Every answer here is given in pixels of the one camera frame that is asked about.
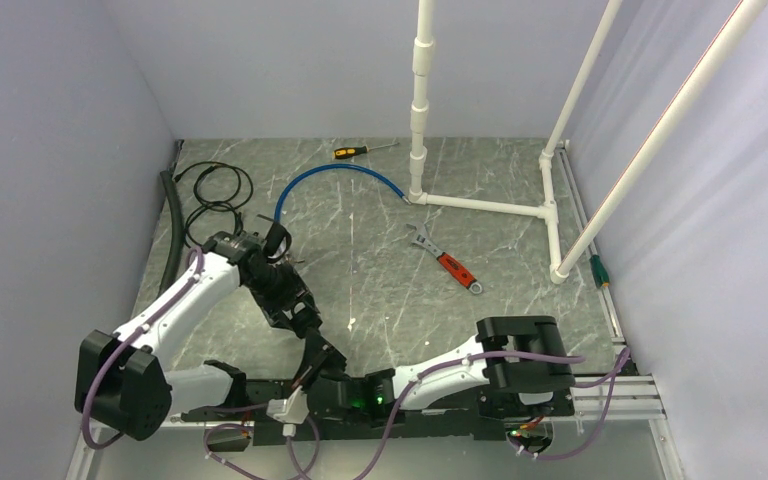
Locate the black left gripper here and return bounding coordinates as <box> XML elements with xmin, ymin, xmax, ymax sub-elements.
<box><xmin>244</xmin><ymin>263</ymin><xmax>317</xmax><ymax>333</ymax></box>

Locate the blue cable lock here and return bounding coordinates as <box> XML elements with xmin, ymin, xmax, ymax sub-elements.
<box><xmin>272</xmin><ymin>162</ymin><xmax>412</xmax><ymax>227</ymax></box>

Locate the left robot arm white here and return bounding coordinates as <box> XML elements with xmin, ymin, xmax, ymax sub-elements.
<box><xmin>75</xmin><ymin>225</ymin><xmax>343</xmax><ymax>449</ymax></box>

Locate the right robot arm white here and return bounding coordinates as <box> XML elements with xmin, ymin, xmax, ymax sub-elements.
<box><xmin>282</xmin><ymin>316</ymin><xmax>583</xmax><ymax>424</ymax></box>

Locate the black foam tube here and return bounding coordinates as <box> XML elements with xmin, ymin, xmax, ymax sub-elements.
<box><xmin>157</xmin><ymin>170</ymin><xmax>185</xmax><ymax>297</ymax></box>

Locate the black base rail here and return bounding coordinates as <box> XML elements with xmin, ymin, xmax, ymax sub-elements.
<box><xmin>180</xmin><ymin>375</ymin><xmax>573</xmax><ymax>446</ymax></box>

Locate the black coiled cable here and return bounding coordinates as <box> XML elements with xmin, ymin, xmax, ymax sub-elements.
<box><xmin>173</xmin><ymin>161</ymin><xmax>255</xmax><ymax>250</ymax></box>

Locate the orange handled screwdriver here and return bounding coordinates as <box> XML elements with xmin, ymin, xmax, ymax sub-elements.
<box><xmin>332</xmin><ymin>141</ymin><xmax>400</xmax><ymax>160</ymax></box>

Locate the red handled adjustable wrench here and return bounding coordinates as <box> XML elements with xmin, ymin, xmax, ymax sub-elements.
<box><xmin>406</xmin><ymin>222</ymin><xmax>484</xmax><ymax>295</ymax></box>

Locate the white pvc pipe frame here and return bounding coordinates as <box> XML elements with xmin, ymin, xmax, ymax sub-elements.
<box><xmin>407</xmin><ymin>0</ymin><xmax>768</xmax><ymax>285</ymax></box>

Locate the green handled screwdriver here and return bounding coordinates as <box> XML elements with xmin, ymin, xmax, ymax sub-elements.
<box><xmin>589</xmin><ymin>254</ymin><xmax>611</xmax><ymax>288</ymax></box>

